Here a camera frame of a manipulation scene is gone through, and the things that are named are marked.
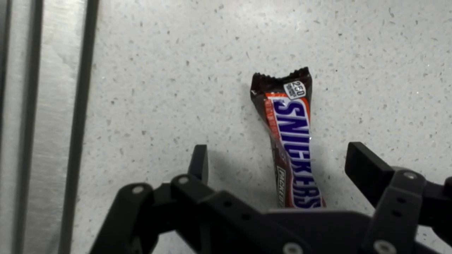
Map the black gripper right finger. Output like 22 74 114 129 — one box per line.
344 141 452 254

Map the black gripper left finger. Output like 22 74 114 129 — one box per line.
89 143 284 254

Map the snickers candy bar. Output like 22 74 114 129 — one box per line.
248 67 325 211

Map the stainless steel double sink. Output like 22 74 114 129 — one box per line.
0 0 101 254

